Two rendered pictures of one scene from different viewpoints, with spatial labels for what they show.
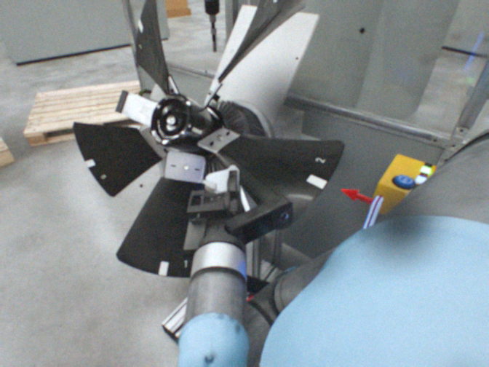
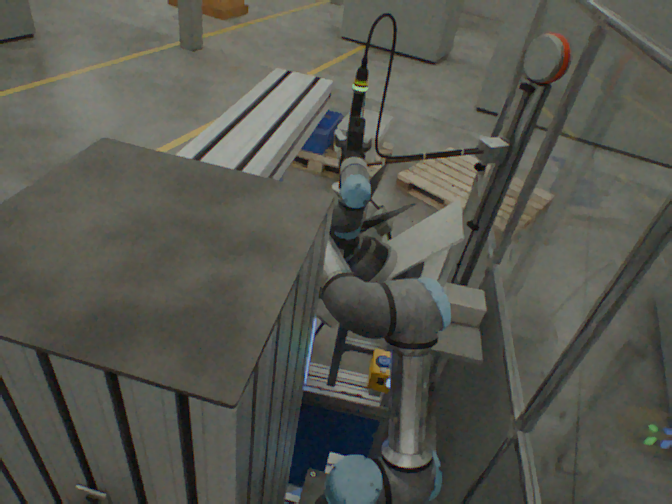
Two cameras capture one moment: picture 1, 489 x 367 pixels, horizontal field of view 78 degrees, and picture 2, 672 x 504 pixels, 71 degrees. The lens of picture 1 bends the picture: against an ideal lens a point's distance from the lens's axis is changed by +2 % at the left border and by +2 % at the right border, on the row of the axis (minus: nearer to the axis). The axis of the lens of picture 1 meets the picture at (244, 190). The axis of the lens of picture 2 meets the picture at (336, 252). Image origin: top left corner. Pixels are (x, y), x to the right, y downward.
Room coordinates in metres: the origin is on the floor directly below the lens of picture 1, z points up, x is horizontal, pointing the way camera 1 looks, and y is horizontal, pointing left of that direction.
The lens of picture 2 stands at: (-0.17, -1.10, 2.27)
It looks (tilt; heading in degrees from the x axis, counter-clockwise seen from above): 38 degrees down; 56
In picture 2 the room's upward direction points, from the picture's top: 10 degrees clockwise
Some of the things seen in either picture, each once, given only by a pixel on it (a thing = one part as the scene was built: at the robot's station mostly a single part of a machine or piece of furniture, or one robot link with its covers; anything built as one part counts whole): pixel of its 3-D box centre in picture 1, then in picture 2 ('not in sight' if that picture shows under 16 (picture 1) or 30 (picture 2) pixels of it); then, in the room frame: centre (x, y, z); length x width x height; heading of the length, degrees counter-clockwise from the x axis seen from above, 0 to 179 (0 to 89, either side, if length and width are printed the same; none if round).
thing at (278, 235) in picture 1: (279, 218); (425, 384); (1.10, -0.18, 0.42); 0.04 x 0.04 x 0.83; 53
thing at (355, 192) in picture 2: not in sight; (355, 187); (0.46, -0.20, 1.63); 0.11 x 0.08 x 0.09; 63
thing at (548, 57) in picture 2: not in sight; (547, 58); (1.31, 0.03, 1.88); 0.16 x 0.07 x 0.16; 88
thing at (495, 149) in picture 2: not in sight; (492, 150); (1.21, 0.03, 1.54); 0.10 x 0.07 x 0.09; 178
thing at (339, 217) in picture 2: not in sight; (343, 217); (0.45, -0.19, 1.54); 0.11 x 0.08 x 0.11; 170
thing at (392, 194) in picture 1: (402, 189); (394, 375); (0.61, -0.41, 1.02); 0.16 x 0.10 x 0.11; 143
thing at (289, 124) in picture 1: (277, 124); (462, 302); (1.17, -0.14, 0.92); 0.17 x 0.16 x 0.11; 143
